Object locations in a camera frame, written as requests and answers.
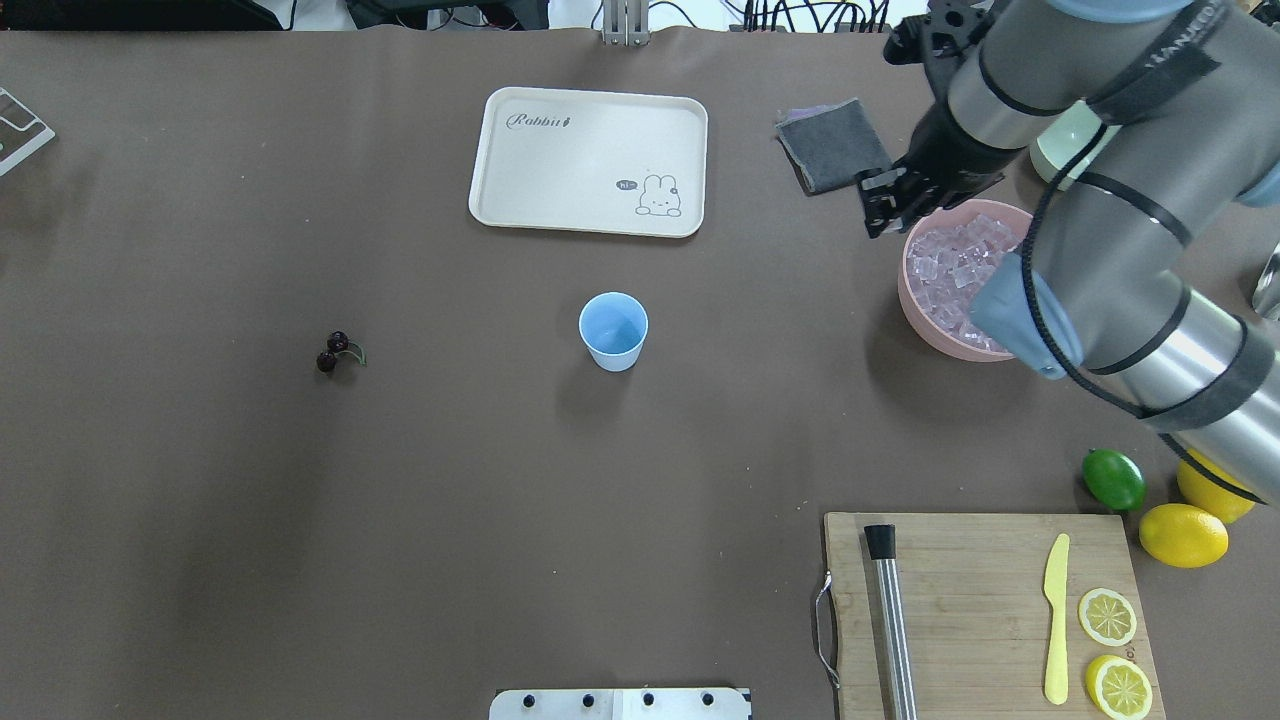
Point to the green lime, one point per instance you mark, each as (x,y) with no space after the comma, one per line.
(1114,480)

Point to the cream rabbit tray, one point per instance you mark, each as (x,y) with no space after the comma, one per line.
(557,159)

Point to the grey folded cloth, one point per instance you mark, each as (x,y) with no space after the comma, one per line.
(831,145)

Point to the lemon half slice upper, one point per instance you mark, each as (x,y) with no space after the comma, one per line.
(1119,688)

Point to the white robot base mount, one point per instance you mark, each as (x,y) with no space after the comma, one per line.
(623,703)

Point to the pink bowl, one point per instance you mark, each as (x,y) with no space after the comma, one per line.
(925,320)

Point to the lemon slice lower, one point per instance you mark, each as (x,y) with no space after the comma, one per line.
(1107,617)

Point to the pale green bowl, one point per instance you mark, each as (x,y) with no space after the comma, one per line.
(1070,132)

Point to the yellow plastic knife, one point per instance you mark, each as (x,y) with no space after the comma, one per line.
(1055,590)

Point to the light blue cup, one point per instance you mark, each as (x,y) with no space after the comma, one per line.
(613,326)

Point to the yellow lemon outer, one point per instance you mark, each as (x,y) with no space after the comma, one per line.
(1183,536)

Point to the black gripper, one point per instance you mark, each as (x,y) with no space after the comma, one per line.
(946,152)

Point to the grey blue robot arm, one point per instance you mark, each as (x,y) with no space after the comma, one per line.
(1191,90)

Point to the steel muddler black tip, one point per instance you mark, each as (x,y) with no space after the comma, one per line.
(881,546)

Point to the metal scoop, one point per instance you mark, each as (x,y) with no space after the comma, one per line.
(1265,296)

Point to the yellow lemon near board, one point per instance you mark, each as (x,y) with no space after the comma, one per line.
(1200,491)

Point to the pile of ice cubes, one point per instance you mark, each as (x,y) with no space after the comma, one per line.
(955,265)

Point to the dark red cherries pair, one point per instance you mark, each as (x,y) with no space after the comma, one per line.
(338,346)

